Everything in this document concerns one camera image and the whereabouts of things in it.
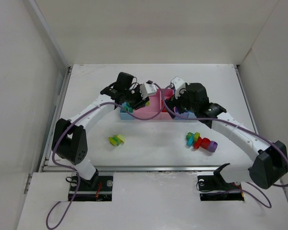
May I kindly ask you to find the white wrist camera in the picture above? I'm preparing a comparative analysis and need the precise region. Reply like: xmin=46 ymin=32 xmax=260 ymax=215
xmin=140 ymin=83 xmax=157 ymax=99
xmin=170 ymin=76 xmax=187 ymax=99

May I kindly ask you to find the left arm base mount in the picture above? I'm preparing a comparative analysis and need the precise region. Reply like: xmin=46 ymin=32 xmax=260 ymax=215
xmin=74 ymin=175 xmax=113 ymax=202

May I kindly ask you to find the purple cable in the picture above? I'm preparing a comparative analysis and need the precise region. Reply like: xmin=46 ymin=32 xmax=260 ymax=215
xmin=163 ymin=83 xmax=288 ymax=208
xmin=46 ymin=80 xmax=165 ymax=230

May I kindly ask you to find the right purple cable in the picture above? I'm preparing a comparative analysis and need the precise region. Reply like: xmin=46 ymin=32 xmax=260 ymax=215
xmin=163 ymin=83 xmax=288 ymax=208

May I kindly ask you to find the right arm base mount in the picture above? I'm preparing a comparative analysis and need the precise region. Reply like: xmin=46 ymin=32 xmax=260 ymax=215
xmin=196 ymin=163 xmax=244 ymax=201

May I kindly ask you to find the left light blue bin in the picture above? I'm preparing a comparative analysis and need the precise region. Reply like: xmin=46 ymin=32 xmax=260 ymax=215
xmin=120 ymin=106 xmax=134 ymax=120

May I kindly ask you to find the multicolour lego chain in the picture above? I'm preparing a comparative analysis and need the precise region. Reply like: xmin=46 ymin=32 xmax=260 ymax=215
xmin=185 ymin=131 xmax=218 ymax=154

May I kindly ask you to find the green yellow red lego stack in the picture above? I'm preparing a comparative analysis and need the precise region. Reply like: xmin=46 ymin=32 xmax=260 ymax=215
xmin=108 ymin=134 xmax=125 ymax=146

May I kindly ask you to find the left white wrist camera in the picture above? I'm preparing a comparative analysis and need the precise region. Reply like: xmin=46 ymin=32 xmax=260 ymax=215
xmin=140 ymin=83 xmax=157 ymax=99

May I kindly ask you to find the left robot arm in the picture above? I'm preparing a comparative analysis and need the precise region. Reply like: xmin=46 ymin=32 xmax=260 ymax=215
xmin=51 ymin=72 xmax=157 ymax=187

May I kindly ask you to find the purple blue bin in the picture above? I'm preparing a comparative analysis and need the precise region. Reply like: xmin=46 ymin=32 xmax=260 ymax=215
xmin=174 ymin=107 xmax=189 ymax=120

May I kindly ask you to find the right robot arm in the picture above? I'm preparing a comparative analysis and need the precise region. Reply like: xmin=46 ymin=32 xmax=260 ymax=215
xmin=164 ymin=78 xmax=288 ymax=189

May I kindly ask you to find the large pink bin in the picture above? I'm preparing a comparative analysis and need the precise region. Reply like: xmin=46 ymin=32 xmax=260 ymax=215
xmin=133 ymin=90 xmax=161 ymax=118

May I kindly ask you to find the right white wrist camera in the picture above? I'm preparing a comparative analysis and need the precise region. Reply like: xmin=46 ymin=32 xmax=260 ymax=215
xmin=170 ymin=76 xmax=187 ymax=99

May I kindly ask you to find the aluminium rail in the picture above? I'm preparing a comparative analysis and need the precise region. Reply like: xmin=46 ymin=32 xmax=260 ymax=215
xmin=42 ymin=165 xmax=255 ymax=173

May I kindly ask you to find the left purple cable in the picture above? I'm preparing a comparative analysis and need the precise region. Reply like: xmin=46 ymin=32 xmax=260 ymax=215
xmin=46 ymin=80 xmax=165 ymax=230

